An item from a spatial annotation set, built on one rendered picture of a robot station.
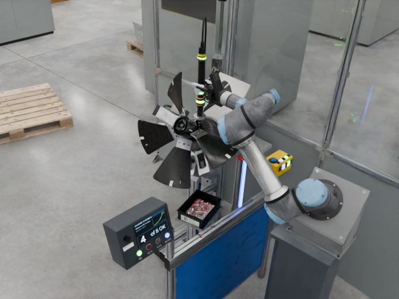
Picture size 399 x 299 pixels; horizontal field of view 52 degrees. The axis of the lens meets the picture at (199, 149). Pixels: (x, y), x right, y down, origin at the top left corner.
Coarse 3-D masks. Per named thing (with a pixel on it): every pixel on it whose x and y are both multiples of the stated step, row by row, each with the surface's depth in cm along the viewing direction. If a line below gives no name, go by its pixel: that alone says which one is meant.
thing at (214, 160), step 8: (208, 136) 232; (216, 136) 232; (200, 144) 227; (208, 144) 226; (216, 144) 227; (224, 144) 226; (208, 152) 223; (216, 152) 222; (224, 152) 222; (232, 152) 221; (208, 160) 220; (216, 160) 220; (224, 160) 219
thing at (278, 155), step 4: (276, 152) 241; (280, 152) 241; (284, 152) 241; (268, 156) 238; (272, 156) 238; (276, 156) 238; (280, 156) 238; (284, 156) 238; (292, 156) 239; (268, 160) 234; (284, 160) 235; (288, 160) 236; (272, 164) 231; (276, 164) 231; (280, 164) 231; (276, 168) 230; (284, 168) 237; (288, 168) 241; (276, 172) 232; (280, 172) 236; (284, 172) 240
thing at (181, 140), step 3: (180, 138) 238; (183, 138) 238; (177, 141) 237; (180, 141) 238; (183, 141) 238; (186, 141) 239; (189, 141) 239; (177, 144) 237; (180, 144) 238; (186, 144) 239; (189, 144) 239; (180, 147) 238; (183, 147) 238; (186, 147) 239; (189, 147) 239; (189, 150) 239
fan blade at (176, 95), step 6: (180, 72) 246; (174, 78) 252; (180, 78) 244; (174, 84) 252; (180, 84) 244; (168, 90) 260; (174, 90) 252; (180, 90) 243; (174, 96) 253; (180, 96) 243; (174, 102) 255; (180, 102) 243; (180, 108) 243; (180, 114) 248
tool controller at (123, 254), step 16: (144, 208) 172; (160, 208) 171; (112, 224) 164; (128, 224) 162; (144, 224) 167; (160, 224) 173; (112, 240) 164; (128, 240) 161; (112, 256) 171; (128, 256) 165; (144, 256) 170
